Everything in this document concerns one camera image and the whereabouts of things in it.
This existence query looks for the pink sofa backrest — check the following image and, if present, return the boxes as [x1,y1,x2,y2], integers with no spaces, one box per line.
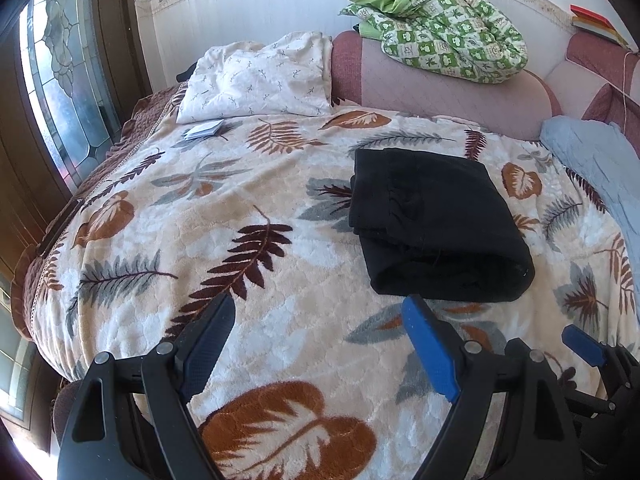
[331,30,563,128]

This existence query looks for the green patterned quilt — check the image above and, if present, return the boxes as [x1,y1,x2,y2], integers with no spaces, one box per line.
[338,0,529,84]

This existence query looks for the stained glass window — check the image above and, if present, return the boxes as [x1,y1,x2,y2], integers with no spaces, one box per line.
[20,0,123,193]

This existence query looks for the red book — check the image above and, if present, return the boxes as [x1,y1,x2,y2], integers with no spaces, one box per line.
[570,4,613,27]

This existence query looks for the leaf print fleece blanket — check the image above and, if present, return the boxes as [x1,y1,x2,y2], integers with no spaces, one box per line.
[30,110,640,480]

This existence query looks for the black pants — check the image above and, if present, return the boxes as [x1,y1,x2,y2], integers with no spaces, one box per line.
[348,148,536,304]

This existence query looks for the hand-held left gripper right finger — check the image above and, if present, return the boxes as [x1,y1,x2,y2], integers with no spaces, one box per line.
[401,294,587,480]

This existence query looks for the glass door panel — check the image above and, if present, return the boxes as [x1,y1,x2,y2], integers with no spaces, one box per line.
[0,285,43,428]

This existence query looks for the pink sofa cushion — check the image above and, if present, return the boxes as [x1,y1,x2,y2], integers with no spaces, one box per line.
[545,32,640,126]

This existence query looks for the white cord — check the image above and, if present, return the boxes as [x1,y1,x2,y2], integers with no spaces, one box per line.
[621,50,632,133]

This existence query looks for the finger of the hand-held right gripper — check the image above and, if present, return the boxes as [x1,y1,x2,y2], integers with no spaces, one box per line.
[561,324,638,401]

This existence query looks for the wooden window frame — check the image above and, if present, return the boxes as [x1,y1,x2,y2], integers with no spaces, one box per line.
[0,0,153,281]

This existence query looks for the brown quilted bedspread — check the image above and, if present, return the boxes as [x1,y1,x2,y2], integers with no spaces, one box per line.
[10,82,191,341]

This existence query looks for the small white card stack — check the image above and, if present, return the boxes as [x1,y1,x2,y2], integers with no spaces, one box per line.
[182,120,228,142]

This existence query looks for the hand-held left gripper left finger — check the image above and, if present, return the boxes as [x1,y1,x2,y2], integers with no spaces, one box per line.
[56,291,237,480]

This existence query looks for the white leaf print pillow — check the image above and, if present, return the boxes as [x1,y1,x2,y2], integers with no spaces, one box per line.
[176,31,335,125]

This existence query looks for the brown round stool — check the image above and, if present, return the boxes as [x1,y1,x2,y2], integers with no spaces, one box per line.
[50,380,83,436]

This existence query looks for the blue-grey blanket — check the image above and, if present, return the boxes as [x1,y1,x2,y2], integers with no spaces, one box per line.
[540,116,640,306]

